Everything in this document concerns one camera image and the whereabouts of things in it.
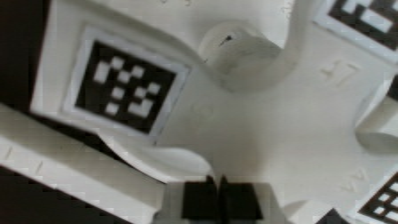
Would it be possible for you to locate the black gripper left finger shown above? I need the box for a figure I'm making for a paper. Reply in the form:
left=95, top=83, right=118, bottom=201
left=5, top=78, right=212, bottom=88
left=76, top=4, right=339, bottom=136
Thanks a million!
left=180, top=177, right=218, bottom=222

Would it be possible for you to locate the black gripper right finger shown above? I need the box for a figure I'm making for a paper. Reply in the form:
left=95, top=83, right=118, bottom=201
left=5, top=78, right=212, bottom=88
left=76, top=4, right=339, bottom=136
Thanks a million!
left=218, top=178, right=262, bottom=222

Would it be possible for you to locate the white cylindrical table leg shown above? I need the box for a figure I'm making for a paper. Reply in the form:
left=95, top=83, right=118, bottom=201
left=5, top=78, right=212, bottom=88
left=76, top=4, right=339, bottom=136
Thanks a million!
left=198, top=21, right=289, bottom=92

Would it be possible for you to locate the white round table top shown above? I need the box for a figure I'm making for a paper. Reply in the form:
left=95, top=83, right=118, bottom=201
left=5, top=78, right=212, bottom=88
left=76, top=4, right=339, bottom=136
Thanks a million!
left=102, top=0, right=398, bottom=224

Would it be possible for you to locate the white front fence rail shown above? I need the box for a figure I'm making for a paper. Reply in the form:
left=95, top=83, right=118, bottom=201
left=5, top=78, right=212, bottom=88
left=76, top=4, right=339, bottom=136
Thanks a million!
left=0, top=103, right=163, bottom=224

